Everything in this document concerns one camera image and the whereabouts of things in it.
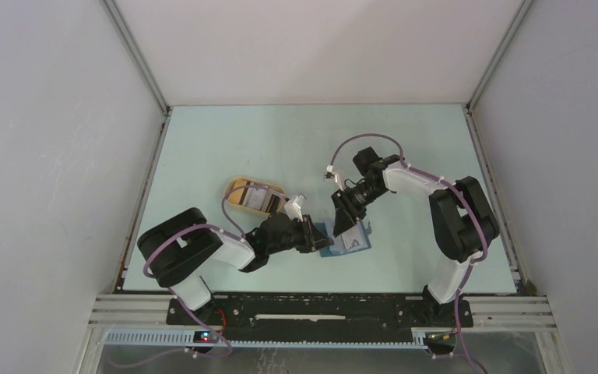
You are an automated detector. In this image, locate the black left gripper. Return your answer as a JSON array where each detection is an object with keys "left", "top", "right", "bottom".
[{"left": 267, "top": 214, "right": 333, "bottom": 255}]

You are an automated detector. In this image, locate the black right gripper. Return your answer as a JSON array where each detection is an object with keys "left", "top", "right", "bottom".
[{"left": 331, "top": 181, "right": 386, "bottom": 237}]

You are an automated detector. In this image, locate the blue card holder wallet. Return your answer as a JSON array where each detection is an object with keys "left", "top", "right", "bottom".
[{"left": 315, "top": 220, "right": 372, "bottom": 258}]

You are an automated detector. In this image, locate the white grey credit card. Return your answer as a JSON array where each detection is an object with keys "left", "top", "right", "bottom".
[{"left": 240, "top": 188, "right": 280, "bottom": 213}]

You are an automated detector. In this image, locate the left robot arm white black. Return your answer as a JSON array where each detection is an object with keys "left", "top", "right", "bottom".
[{"left": 136, "top": 207, "right": 333, "bottom": 325}]

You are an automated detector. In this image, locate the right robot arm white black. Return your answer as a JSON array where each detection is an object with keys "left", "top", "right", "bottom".
[{"left": 325, "top": 147, "right": 500, "bottom": 326}]

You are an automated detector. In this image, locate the beige oval card tray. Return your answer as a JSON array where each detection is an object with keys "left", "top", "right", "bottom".
[{"left": 226, "top": 177, "right": 289, "bottom": 214}]

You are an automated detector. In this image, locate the gold credit card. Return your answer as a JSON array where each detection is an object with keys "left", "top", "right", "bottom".
[{"left": 227, "top": 178, "right": 251, "bottom": 206}]

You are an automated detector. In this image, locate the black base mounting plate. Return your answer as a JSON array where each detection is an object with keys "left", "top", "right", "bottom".
[{"left": 196, "top": 292, "right": 473, "bottom": 344}]

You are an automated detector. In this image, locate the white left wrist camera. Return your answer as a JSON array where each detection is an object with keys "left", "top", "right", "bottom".
[{"left": 283, "top": 194, "right": 306, "bottom": 221}]

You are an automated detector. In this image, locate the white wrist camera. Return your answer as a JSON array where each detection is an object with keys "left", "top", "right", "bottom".
[
  {"left": 283, "top": 194, "right": 306, "bottom": 221},
  {"left": 324, "top": 164, "right": 346, "bottom": 191}
]

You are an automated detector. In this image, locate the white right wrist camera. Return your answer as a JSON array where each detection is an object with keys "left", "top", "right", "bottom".
[{"left": 324, "top": 164, "right": 346, "bottom": 191}]

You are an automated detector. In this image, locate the aluminium frame rail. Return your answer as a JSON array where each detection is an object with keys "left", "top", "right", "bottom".
[{"left": 73, "top": 294, "right": 572, "bottom": 373}]

